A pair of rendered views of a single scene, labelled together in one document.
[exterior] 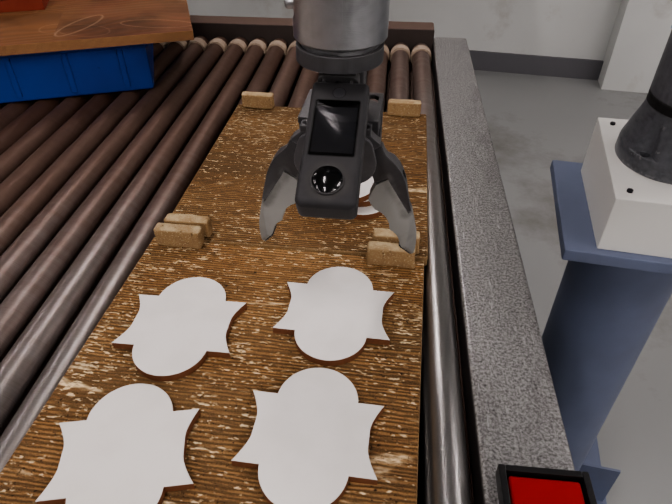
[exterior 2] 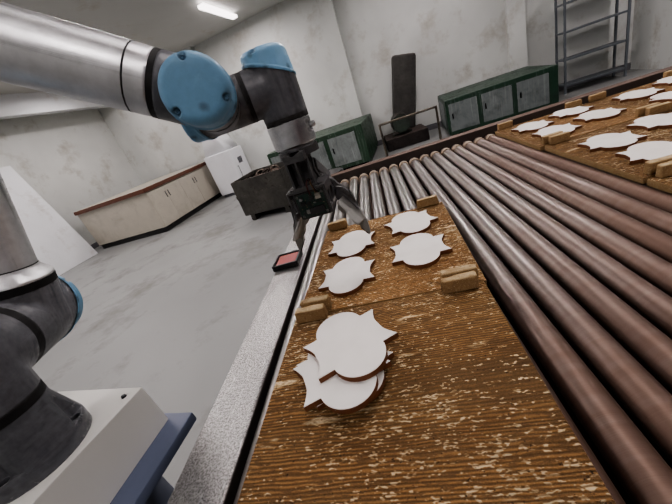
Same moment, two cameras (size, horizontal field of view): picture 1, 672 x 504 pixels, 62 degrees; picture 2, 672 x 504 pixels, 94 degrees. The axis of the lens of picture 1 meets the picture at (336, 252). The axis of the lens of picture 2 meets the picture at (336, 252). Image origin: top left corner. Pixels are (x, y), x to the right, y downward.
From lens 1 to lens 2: 1.03 m
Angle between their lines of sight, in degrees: 116
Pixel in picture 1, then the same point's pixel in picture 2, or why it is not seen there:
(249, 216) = (424, 314)
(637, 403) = not seen: outside the picture
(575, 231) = (166, 438)
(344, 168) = not seen: hidden behind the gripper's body
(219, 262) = (423, 279)
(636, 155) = (80, 417)
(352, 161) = not seen: hidden behind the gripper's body
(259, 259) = (399, 288)
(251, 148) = (493, 421)
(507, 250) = (242, 356)
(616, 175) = (111, 415)
